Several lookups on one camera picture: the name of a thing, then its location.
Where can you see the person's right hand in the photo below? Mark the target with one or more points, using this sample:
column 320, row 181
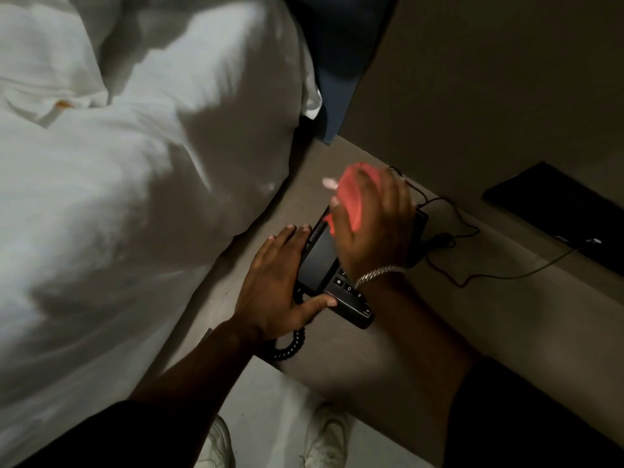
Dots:
column 378, row 233

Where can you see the person's left thumb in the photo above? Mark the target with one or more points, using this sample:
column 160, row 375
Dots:
column 317, row 308

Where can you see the red cleaning cloth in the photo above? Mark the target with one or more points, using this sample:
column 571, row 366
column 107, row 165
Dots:
column 353, row 197

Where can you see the person's left black sleeve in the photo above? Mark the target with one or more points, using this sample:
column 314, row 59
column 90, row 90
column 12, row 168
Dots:
column 136, row 441

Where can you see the person's left hand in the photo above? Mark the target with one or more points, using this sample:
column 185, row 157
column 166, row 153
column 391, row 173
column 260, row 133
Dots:
column 268, row 292

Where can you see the person's right white shoe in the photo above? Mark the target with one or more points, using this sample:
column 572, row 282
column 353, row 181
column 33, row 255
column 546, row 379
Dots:
column 326, row 436

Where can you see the small white pillow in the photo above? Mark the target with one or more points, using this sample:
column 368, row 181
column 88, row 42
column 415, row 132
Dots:
column 44, row 53

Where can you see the person's black sleeve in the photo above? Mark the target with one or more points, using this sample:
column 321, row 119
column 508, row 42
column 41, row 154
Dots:
column 136, row 441
column 526, row 424

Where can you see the large white pillow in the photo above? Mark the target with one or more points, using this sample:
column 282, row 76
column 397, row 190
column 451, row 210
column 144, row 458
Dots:
column 195, row 131

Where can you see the person's left forearm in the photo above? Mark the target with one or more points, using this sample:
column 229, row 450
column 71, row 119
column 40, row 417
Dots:
column 195, row 370

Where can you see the person's right forearm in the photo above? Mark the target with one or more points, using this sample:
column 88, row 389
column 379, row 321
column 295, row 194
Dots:
column 419, row 336

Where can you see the black desk telephone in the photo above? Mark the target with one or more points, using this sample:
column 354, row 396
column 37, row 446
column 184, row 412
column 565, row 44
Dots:
column 319, row 260

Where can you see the person's left white shoe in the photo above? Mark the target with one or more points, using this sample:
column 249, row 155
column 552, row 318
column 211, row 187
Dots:
column 218, row 445

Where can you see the blue upholstered headboard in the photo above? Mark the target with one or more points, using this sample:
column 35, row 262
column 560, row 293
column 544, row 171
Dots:
column 341, row 53

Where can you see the person's right thumb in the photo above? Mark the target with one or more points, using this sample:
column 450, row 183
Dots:
column 339, row 219

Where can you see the black wall panel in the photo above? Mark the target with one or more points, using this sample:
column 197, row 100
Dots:
column 560, row 209

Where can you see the small orange tag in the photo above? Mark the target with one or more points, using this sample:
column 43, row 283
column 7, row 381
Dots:
column 64, row 105

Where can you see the person's white shoe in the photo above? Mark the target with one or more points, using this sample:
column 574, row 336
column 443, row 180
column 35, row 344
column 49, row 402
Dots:
column 326, row 436
column 218, row 445

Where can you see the person's right black sleeve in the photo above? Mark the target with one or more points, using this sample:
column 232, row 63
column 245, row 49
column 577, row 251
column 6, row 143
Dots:
column 526, row 424

